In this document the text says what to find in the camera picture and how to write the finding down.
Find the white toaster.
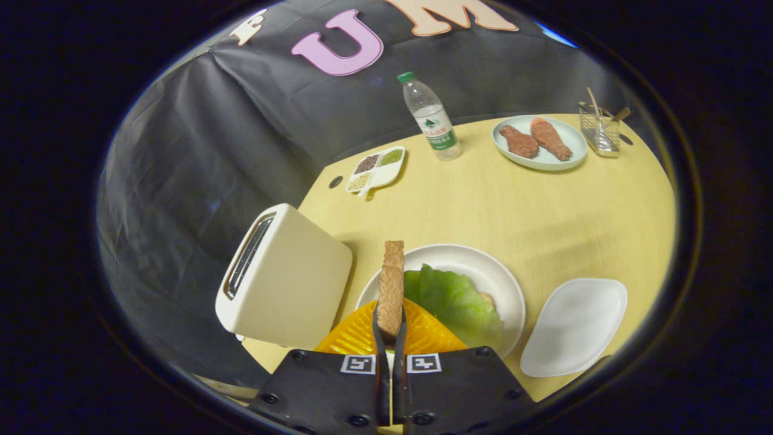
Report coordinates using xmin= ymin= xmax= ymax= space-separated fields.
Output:
xmin=215 ymin=203 xmax=353 ymax=351

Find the green lettuce leaf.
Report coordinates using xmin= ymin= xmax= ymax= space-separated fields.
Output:
xmin=403 ymin=263 xmax=505 ymax=350

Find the wire mesh utensil basket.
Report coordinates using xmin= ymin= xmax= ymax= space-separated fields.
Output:
xmin=578 ymin=101 xmax=623 ymax=158

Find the brown meat patty orange edge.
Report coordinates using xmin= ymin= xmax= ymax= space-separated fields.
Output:
xmin=530 ymin=117 xmax=573 ymax=161

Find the light blue oval plate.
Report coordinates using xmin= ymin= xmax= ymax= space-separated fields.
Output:
xmin=492 ymin=115 xmax=588 ymax=172

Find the clear water bottle green cap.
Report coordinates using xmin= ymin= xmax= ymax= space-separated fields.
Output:
xmin=397 ymin=71 xmax=463 ymax=161

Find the black backdrop cloth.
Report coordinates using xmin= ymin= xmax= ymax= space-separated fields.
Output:
xmin=97 ymin=0 xmax=653 ymax=387

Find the white divided condiment dish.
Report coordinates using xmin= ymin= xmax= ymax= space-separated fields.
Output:
xmin=345 ymin=146 xmax=406 ymax=199

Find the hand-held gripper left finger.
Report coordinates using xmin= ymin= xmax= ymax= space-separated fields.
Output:
xmin=248 ymin=299 xmax=392 ymax=435

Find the white squarish plate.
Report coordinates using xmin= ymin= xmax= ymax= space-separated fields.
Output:
xmin=520 ymin=278 xmax=628 ymax=378

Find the toasted bread slice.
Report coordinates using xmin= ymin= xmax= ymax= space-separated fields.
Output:
xmin=377 ymin=240 xmax=405 ymax=345

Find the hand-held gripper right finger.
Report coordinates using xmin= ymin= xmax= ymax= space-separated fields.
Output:
xmin=393 ymin=297 xmax=535 ymax=435

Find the round beige plate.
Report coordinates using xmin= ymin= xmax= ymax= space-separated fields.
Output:
xmin=355 ymin=243 xmax=527 ymax=360

